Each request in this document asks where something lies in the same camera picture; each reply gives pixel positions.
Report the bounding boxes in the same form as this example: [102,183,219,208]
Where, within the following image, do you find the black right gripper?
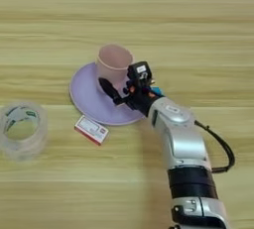
[97,76,164,117]

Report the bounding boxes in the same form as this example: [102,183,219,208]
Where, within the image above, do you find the purple plastic plate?
[67,60,147,127]

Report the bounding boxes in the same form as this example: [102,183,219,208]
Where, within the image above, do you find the pink plastic cup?
[95,43,135,96]

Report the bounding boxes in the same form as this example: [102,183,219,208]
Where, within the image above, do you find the small red white card box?
[73,115,110,147]

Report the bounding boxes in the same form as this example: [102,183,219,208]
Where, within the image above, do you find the small black box white label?
[126,60,154,89]

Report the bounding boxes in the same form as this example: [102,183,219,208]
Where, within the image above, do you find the clear adhesive tape roll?
[0,100,50,162]

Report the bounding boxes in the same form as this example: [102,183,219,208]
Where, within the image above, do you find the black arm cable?
[193,119,237,174]

